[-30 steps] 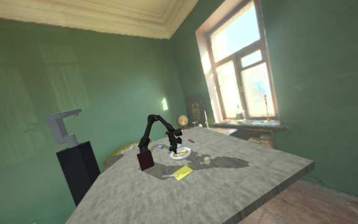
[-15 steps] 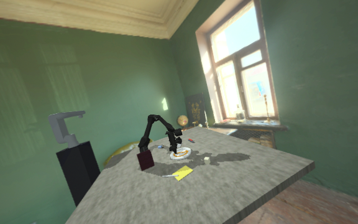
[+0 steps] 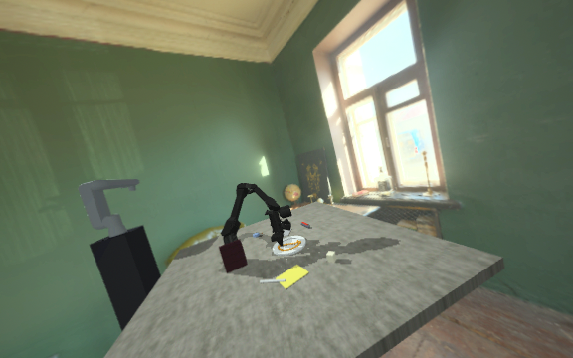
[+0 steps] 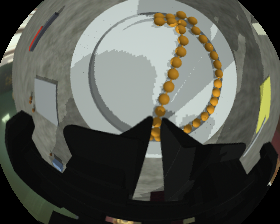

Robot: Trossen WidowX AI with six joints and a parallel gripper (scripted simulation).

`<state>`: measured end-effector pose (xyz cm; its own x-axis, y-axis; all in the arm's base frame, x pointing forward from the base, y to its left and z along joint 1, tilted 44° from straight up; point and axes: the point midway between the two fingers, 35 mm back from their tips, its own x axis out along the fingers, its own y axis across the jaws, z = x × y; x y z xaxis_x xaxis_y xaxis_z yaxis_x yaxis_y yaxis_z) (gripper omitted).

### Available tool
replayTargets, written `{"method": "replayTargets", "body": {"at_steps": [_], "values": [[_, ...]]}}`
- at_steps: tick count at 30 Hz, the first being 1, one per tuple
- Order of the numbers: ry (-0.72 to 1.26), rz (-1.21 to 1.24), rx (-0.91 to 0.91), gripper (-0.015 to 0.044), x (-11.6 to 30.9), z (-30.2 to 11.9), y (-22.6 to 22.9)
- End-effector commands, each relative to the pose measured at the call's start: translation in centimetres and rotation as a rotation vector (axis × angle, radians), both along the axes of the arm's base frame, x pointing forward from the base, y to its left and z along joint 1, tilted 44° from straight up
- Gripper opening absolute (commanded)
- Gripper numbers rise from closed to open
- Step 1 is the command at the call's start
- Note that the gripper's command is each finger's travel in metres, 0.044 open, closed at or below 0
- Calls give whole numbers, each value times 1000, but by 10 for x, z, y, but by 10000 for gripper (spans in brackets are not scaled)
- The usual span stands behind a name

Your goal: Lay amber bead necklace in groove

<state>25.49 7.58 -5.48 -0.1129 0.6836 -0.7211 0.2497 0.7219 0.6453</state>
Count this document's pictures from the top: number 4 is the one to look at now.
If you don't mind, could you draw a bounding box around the small cream cube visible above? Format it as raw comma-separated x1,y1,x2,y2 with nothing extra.
252,20,266,35

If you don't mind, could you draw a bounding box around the yellow flat rectangular pad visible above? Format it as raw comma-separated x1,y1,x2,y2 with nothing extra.
256,76,270,135

